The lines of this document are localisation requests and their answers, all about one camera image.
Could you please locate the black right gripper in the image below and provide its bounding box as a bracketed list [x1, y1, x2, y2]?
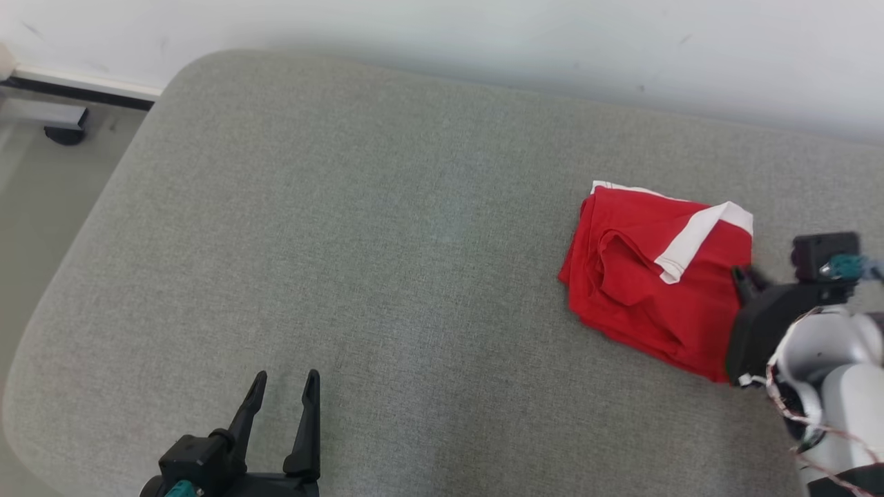
[725, 266, 858, 384]

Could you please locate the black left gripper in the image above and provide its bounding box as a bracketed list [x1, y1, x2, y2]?
[207, 369, 323, 497]

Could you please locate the red white number 23 jersey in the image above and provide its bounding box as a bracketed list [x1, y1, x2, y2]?
[558, 181, 755, 384]

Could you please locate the grey fabric sofa cushion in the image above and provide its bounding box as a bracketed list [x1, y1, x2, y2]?
[0, 50, 884, 497]

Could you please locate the black furniture foot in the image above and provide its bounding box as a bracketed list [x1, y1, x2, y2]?
[43, 104, 89, 146]

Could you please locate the black white wall baseboard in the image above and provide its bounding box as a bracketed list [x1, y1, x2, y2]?
[0, 64, 164, 112]

